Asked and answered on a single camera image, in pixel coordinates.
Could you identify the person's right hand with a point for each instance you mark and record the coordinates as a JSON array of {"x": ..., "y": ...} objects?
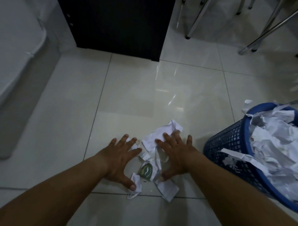
[{"x": 179, "y": 156}]

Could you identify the person's left hand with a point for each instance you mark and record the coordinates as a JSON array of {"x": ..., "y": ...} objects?
[{"x": 116, "y": 160}]

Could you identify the pile of shredded white paper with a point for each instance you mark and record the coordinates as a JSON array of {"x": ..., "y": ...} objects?
[{"x": 160, "y": 132}]

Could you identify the green round print paper piece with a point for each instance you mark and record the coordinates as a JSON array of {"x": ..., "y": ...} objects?
[{"x": 144, "y": 170}]

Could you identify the blue plastic mesh wastebasket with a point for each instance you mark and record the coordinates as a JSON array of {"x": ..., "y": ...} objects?
[{"x": 232, "y": 139}]

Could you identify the person's left forearm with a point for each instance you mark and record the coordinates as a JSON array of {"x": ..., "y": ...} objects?
[{"x": 53, "y": 195}]

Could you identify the person's right forearm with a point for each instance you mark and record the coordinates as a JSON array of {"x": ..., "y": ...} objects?
[{"x": 232, "y": 198}]

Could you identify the white tiled floor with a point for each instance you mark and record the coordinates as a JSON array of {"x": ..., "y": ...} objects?
[{"x": 116, "y": 93}]

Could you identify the black table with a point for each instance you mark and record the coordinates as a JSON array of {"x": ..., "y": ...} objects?
[{"x": 121, "y": 25}]

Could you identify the black chrome chair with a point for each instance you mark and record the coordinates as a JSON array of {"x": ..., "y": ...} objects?
[{"x": 260, "y": 39}]

